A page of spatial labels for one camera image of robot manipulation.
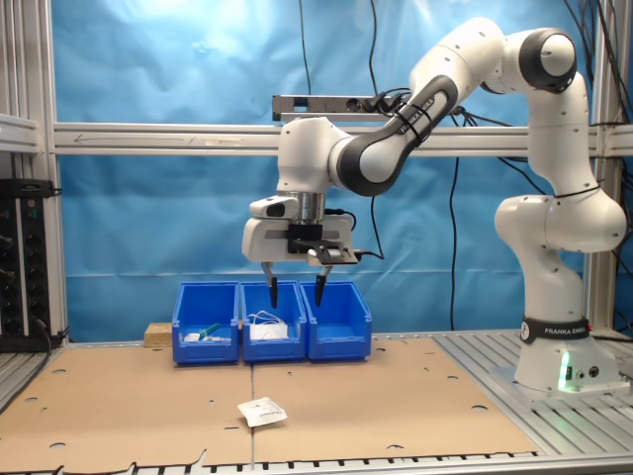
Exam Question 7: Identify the black vertical socket strip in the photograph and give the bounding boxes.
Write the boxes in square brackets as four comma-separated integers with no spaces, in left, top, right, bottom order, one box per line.
[19,196,52,353]
[0,196,22,353]

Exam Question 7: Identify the chipboard wood block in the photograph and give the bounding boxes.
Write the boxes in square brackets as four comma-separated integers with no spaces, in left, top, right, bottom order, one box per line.
[144,322,176,350]

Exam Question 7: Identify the black socket strip cable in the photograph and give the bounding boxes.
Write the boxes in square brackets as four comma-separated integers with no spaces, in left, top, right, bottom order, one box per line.
[32,319,69,383]

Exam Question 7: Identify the black flat device box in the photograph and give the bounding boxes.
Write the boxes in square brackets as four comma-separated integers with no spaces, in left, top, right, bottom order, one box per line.
[0,178,63,199]

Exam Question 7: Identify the horizontal aluminium frame beam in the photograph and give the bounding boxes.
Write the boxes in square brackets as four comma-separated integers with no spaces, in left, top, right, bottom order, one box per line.
[0,113,42,154]
[51,122,633,158]

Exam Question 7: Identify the brown cardboard sheet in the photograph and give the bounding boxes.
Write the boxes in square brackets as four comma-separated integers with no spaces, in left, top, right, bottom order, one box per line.
[0,344,255,475]
[250,335,540,467]

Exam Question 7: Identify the white printed gauze packet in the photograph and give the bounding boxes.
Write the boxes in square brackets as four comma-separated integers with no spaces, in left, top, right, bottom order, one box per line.
[236,395,289,429]

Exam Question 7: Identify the blue plastic bin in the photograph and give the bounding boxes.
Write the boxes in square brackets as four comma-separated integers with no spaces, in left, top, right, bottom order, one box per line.
[171,281,242,366]
[239,280,308,365]
[300,280,373,362]

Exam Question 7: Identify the white face mask stack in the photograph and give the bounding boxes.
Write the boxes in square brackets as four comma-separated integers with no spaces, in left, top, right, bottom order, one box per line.
[248,310,291,342]

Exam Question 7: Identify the black cable bundle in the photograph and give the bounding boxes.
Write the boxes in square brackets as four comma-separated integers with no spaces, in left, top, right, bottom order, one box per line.
[563,0,633,209]

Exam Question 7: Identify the vertical aluminium frame post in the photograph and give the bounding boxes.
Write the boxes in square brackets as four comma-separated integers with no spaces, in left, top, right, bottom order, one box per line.
[585,0,628,333]
[0,0,69,347]

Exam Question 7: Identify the gripper camera on black bracket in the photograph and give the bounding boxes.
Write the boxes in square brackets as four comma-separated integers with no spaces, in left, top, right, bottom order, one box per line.
[286,223,360,266]

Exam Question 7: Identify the grey power strip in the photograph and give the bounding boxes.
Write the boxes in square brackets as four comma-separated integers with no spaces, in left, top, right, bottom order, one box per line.
[271,94,395,123]

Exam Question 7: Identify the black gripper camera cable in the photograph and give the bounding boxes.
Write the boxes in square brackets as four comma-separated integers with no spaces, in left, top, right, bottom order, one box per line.
[323,195,387,262]

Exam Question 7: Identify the black hanging cable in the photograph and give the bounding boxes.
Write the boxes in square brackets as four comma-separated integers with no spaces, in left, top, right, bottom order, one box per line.
[448,111,466,333]
[369,0,381,98]
[298,0,314,98]

